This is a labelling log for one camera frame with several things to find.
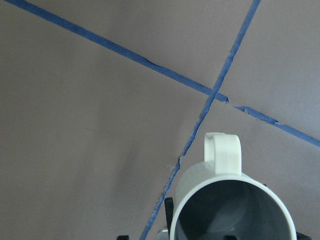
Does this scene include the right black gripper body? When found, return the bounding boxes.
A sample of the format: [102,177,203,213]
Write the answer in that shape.
[117,183,312,240]

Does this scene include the white ribbed HOME mug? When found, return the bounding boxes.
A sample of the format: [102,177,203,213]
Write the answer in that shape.
[169,132,297,240]

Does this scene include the brown paper table cover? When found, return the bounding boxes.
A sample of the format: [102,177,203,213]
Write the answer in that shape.
[0,0,320,240]

